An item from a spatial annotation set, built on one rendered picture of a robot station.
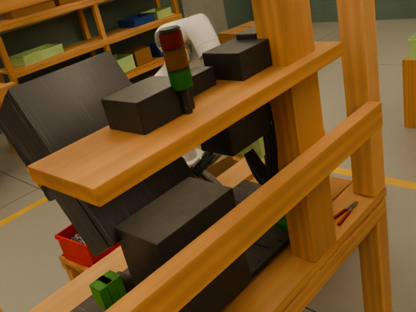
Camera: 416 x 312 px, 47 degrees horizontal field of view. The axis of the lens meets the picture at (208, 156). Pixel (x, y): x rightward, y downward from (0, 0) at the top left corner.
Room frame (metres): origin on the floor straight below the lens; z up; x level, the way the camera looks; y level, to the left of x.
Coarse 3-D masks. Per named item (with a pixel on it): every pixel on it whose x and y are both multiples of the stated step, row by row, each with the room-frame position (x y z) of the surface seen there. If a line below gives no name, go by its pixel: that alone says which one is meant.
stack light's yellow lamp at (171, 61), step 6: (168, 54) 1.02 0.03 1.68; (174, 54) 1.02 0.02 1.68; (180, 54) 1.02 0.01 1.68; (186, 54) 1.04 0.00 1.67; (168, 60) 1.02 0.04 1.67; (174, 60) 1.02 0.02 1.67; (180, 60) 1.02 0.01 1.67; (186, 60) 1.03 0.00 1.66; (168, 66) 1.03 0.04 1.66; (174, 66) 1.02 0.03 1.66; (180, 66) 1.02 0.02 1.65; (186, 66) 1.03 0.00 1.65
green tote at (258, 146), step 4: (260, 140) 2.24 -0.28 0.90; (252, 144) 2.27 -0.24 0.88; (256, 144) 2.25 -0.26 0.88; (260, 144) 2.24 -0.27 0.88; (248, 148) 2.30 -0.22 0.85; (252, 148) 2.28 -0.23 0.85; (256, 148) 2.25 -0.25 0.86; (260, 148) 2.24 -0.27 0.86; (240, 152) 2.35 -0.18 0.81; (244, 152) 2.33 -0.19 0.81; (256, 152) 2.26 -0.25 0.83; (260, 152) 2.24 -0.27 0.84; (264, 152) 2.25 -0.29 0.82; (260, 156) 2.24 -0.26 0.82
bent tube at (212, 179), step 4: (196, 160) 1.42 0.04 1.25; (192, 168) 1.41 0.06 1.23; (196, 172) 1.41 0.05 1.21; (204, 172) 1.40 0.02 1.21; (208, 172) 1.41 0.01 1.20; (204, 176) 1.39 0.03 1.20; (208, 176) 1.39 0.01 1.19; (212, 176) 1.39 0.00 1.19; (208, 180) 1.39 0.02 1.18; (212, 180) 1.39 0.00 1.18; (216, 180) 1.39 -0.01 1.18
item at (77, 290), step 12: (228, 168) 2.01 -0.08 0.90; (240, 168) 1.98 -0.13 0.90; (228, 180) 1.90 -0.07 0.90; (240, 180) 1.87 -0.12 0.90; (120, 252) 1.53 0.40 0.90; (96, 264) 1.48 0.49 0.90; (108, 264) 1.46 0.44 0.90; (120, 264) 1.45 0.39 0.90; (84, 276) 1.42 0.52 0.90; (96, 276) 1.41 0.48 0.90; (60, 288) 1.38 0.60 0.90; (72, 288) 1.37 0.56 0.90; (84, 288) 1.35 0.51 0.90; (48, 300) 1.33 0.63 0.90; (60, 300) 1.32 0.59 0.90; (72, 300) 1.31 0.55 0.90
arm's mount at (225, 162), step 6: (222, 156) 2.11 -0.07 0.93; (228, 156) 2.10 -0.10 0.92; (216, 162) 2.05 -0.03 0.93; (222, 162) 2.07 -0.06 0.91; (228, 162) 2.09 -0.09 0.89; (210, 168) 2.02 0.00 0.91; (216, 168) 2.04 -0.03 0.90; (222, 168) 2.07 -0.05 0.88; (216, 174) 2.04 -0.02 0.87; (204, 180) 1.99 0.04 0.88
